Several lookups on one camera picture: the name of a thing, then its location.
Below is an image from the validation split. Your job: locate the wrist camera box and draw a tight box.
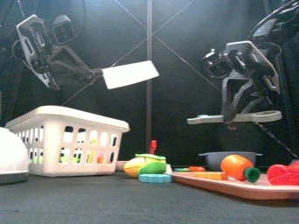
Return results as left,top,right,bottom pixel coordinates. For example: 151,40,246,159
200,48,234,80
51,14,78,46

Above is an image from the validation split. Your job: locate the yellow toy corn green husk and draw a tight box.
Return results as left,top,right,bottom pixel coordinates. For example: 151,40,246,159
123,153,168,179

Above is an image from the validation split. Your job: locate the red toy strawberry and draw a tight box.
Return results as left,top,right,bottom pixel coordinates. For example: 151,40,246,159
266,159,299,186

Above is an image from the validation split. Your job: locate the grey toy pot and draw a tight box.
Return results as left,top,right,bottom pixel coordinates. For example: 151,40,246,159
198,150,264,172

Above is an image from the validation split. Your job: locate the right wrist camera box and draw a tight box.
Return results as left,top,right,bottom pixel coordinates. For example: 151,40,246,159
200,48,234,80

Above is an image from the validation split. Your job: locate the white dome with grey base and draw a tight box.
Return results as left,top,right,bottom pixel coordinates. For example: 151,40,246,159
0,126,31,186

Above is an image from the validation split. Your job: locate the flat orange toy slice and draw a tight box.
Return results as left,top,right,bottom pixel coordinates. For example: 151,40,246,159
186,171,230,181

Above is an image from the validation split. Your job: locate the grey toy wrench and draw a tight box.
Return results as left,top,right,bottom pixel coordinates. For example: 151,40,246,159
186,109,284,126

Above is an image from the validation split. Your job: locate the green toy inside basket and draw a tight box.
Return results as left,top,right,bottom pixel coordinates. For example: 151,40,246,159
59,151,87,165

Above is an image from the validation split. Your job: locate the orange toy carrot green cap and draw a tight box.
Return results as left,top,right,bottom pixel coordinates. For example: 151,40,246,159
219,154,262,184

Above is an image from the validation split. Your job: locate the orange and blue toy piece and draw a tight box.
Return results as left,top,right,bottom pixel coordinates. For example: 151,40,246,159
172,165,208,173

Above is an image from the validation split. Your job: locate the pink plate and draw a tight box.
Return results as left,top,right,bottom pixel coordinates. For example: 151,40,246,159
166,171,299,201

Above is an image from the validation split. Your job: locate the white plastic laundry basket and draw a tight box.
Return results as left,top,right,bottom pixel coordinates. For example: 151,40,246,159
4,105,131,178

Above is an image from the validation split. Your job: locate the light blue toy gear block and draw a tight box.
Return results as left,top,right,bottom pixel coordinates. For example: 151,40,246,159
138,173,174,184

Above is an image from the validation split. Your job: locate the red toy handle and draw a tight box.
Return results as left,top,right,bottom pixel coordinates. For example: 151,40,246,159
148,139,159,156

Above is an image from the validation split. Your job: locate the vertical metal frame pole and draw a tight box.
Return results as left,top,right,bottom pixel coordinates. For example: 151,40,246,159
144,0,155,152

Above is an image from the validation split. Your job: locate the white paper card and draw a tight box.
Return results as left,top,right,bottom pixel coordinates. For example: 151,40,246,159
100,59,160,90

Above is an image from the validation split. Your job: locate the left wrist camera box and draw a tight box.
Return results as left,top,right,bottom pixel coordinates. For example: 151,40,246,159
51,14,78,46

